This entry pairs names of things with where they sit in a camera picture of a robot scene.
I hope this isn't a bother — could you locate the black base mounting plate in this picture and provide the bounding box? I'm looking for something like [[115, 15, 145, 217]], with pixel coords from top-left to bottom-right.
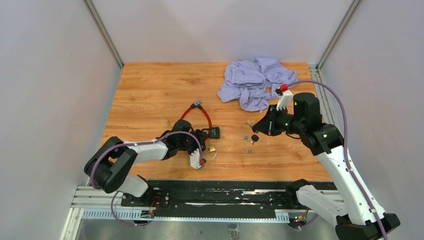
[[120, 179, 307, 219]]

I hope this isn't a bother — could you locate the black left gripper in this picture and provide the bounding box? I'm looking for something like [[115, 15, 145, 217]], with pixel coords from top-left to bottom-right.
[[178, 129, 207, 158]]

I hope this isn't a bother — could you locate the aluminium frame post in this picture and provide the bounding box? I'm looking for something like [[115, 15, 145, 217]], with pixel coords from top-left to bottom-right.
[[82, 0, 124, 71], [315, 0, 363, 72]]

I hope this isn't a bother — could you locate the aluminium frame post left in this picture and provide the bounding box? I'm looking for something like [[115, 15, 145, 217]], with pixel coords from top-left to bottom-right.
[[82, 0, 124, 71]]

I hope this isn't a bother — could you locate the aluminium frame post right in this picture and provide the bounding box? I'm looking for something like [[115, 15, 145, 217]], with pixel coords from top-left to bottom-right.
[[315, 0, 363, 72]]

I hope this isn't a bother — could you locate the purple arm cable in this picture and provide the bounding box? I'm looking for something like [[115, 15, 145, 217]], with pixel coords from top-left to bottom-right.
[[90, 131, 204, 228], [286, 80, 389, 240]]

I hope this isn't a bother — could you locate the red cable lock black body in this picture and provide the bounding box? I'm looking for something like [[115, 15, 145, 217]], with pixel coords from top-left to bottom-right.
[[179, 99, 222, 141]]

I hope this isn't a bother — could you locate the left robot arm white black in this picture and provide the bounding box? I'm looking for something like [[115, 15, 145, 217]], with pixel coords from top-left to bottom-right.
[[83, 119, 209, 207]]

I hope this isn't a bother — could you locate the silver key bunch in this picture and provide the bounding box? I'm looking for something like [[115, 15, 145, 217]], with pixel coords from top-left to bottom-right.
[[240, 136, 255, 145]]

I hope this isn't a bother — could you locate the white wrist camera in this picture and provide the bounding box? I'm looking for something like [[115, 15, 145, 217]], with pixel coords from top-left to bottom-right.
[[275, 84, 294, 111], [188, 148, 207, 169]]

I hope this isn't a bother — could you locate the small brass padlock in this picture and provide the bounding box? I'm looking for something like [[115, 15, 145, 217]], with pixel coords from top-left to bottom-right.
[[204, 145, 216, 153]]

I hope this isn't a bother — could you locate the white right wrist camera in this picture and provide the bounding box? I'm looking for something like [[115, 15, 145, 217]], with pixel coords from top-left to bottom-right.
[[275, 84, 294, 111]]

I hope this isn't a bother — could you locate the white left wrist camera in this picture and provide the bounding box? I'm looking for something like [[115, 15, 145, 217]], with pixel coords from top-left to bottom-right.
[[188, 148, 207, 169]]

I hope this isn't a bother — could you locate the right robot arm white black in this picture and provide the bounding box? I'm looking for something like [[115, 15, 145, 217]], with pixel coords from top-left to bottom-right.
[[252, 91, 401, 240]]

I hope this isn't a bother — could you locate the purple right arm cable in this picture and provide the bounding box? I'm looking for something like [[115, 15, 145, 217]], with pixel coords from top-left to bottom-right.
[[286, 80, 389, 240]]

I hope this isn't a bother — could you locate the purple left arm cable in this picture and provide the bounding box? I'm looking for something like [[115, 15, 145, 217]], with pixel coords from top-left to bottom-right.
[[90, 131, 204, 228]]

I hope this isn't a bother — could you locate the crumpled lavender cloth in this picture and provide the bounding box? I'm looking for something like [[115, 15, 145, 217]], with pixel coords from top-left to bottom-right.
[[217, 57, 298, 112]]

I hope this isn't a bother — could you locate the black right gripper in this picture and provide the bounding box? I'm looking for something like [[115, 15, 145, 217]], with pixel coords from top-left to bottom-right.
[[253, 104, 305, 137]]

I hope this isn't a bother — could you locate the slotted white cable duct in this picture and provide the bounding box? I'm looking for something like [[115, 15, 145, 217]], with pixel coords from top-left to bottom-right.
[[81, 207, 291, 223]]

